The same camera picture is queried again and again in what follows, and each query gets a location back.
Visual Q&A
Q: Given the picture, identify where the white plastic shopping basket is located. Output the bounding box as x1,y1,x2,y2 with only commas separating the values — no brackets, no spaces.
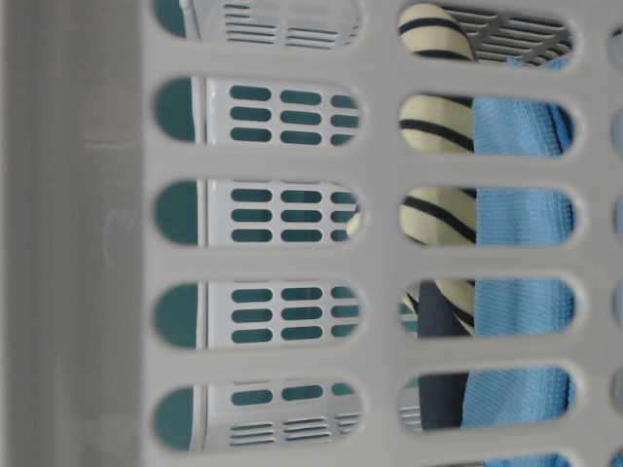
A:
1,1,622,466

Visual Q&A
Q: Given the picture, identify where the dark navy cloth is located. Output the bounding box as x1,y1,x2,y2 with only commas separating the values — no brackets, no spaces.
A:
418,281,468,430

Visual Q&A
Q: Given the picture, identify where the light blue cloth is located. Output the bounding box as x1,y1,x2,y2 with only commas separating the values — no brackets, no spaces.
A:
461,54,623,467

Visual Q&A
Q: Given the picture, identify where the cream navy striped cloth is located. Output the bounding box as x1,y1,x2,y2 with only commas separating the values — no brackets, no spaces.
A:
398,3,477,337

